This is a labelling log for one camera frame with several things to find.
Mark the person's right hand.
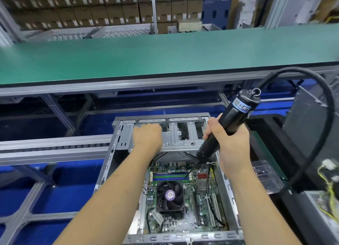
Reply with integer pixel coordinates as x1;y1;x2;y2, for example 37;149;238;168
203;113;252;177

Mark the person's left hand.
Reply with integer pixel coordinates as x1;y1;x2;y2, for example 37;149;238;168
132;123;164;155

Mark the grey metal computer case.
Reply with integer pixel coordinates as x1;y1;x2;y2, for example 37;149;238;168
87;112;247;245

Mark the green motherboard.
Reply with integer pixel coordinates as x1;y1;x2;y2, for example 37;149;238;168
142;163;226;233

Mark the black electric screwdriver with cable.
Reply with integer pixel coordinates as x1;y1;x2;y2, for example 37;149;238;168
258;66;337;192

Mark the person's left forearm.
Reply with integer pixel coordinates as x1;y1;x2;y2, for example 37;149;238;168
53;147;160;245

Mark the clear plastic screw tray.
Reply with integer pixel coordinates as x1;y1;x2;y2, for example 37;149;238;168
251;159;287;195

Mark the green conveyor belt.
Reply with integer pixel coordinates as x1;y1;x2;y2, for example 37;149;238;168
0;24;339;87

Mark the grey power supply unit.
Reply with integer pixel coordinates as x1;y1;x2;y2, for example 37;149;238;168
304;189;339;238

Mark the stack of cardboard boxes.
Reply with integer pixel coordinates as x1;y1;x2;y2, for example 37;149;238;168
5;0;204;31

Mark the grey flat metal rail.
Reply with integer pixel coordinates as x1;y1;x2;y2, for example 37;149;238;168
0;134;114;167

